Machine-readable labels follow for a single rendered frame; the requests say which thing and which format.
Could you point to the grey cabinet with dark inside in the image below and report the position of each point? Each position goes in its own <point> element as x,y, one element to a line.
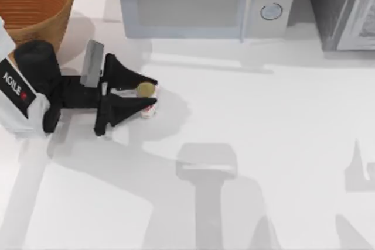
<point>325,7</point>

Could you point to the pale microwave door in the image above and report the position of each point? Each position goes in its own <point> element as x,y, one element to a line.
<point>187,1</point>

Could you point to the pale microwave oven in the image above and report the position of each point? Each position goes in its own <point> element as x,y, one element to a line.
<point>205,1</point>

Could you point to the round microwave knob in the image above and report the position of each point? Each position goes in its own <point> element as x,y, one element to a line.
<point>271,11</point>

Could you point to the brown woven basket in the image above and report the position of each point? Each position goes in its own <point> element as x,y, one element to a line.
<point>35,13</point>

